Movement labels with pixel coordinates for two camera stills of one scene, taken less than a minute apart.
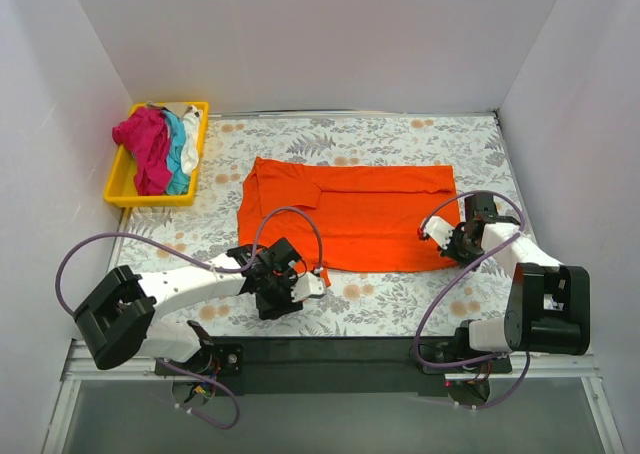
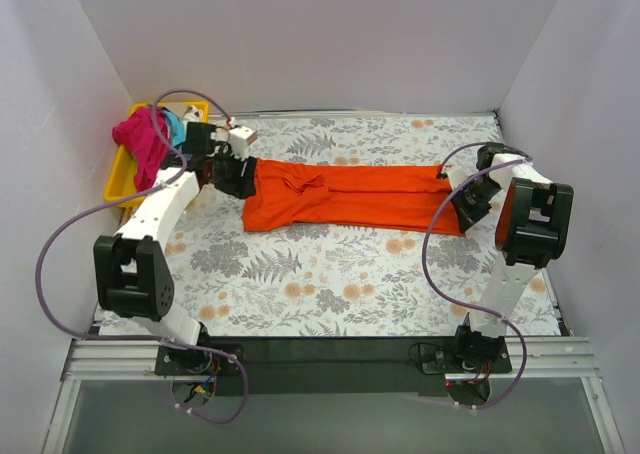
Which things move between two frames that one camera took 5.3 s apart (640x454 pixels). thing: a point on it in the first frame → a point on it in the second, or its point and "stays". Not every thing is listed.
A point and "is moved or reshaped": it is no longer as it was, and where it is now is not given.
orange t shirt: x=375 y=217 is moved or reshaped
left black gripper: x=279 y=299 → x=241 y=177
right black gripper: x=451 y=246 → x=465 y=207
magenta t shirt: x=146 y=132 stays
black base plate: x=331 y=366 stays
